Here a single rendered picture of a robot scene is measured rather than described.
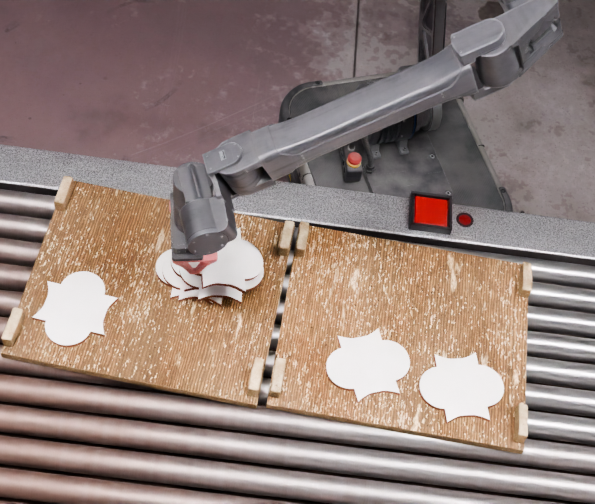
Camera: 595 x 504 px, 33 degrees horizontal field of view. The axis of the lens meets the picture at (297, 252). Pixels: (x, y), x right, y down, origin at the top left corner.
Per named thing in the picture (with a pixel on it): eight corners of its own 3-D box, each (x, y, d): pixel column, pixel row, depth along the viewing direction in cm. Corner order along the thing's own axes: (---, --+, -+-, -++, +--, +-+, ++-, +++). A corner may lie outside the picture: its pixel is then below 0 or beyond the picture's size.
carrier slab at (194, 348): (67, 183, 177) (66, 178, 175) (294, 229, 176) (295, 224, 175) (1, 357, 158) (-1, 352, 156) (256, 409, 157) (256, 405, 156)
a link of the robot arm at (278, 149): (507, 56, 140) (495, 8, 131) (522, 86, 138) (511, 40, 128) (231, 176, 147) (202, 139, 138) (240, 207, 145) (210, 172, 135)
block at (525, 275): (518, 268, 175) (523, 260, 172) (528, 270, 175) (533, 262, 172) (517, 297, 171) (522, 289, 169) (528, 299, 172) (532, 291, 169)
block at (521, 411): (513, 407, 160) (518, 400, 158) (525, 409, 160) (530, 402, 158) (512, 442, 157) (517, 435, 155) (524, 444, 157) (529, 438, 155)
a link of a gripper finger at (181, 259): (214, 245, 159) (215, 212, 151) (216, 284, 155) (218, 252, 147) (170, 247, 158) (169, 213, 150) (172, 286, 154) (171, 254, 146)
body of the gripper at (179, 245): (212, 197, 154) (213, 168, 147) (216, 253, 148) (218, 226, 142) (170, 199, 153) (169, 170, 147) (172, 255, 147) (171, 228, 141)
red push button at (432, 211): (413, 199, 183) (415, 195, 182) (445, 204, 183) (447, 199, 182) (412, 226, 180) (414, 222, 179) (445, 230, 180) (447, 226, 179)
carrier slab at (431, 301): (298, 228, 177) (299, 223, 175) (526, 269, 177) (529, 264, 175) (265, 408, 157) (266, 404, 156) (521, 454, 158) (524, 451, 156)
